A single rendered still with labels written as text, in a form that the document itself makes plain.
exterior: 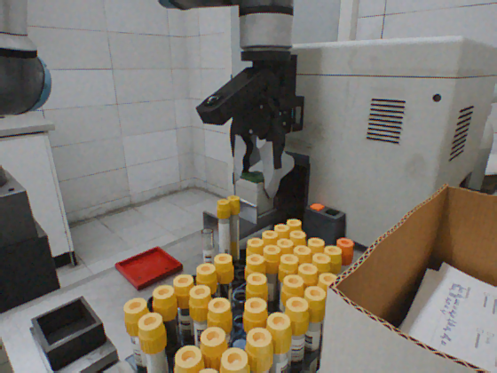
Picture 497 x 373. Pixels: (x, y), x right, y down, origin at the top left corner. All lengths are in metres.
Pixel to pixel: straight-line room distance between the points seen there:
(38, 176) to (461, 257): 1.90
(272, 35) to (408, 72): 0.17
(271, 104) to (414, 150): 0.20
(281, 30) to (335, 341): 0.37
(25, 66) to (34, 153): 1.29
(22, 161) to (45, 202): 0.25
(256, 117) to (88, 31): 2.31
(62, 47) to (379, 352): 2.58
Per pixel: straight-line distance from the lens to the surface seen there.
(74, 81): 2.65
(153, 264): 0.48
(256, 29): 0.45
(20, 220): 0.62
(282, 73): 0.49
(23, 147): 1.96
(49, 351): 0.35
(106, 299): 0.44
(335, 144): 0.50
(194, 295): 0.23
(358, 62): 0.48
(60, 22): 2.65
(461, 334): 0.33
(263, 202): 0.49
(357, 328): 0.19
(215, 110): 0.40
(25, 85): 0.72
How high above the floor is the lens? 1.14
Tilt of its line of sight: 20 degrees down
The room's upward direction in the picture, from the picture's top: straight up
